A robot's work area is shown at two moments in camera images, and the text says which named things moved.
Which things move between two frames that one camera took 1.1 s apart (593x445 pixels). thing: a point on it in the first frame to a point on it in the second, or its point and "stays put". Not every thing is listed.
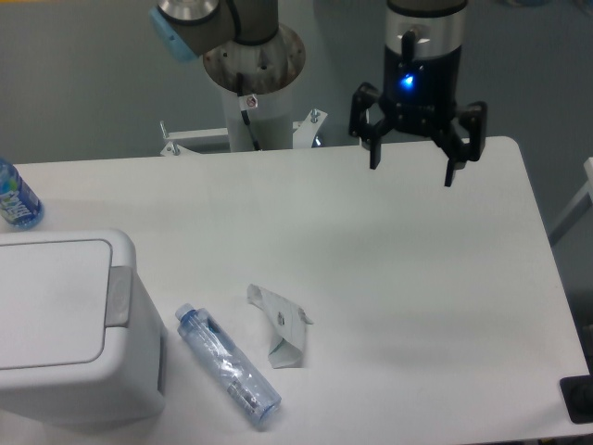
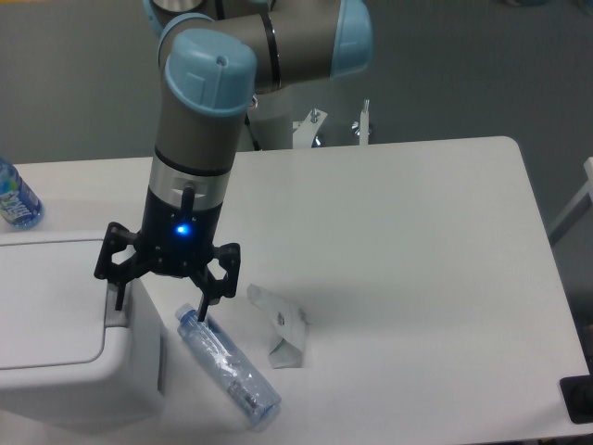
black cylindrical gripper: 421,95 to 172,241
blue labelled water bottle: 19,207 stays put
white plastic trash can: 81,341 stays put
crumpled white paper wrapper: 286,324 stays put
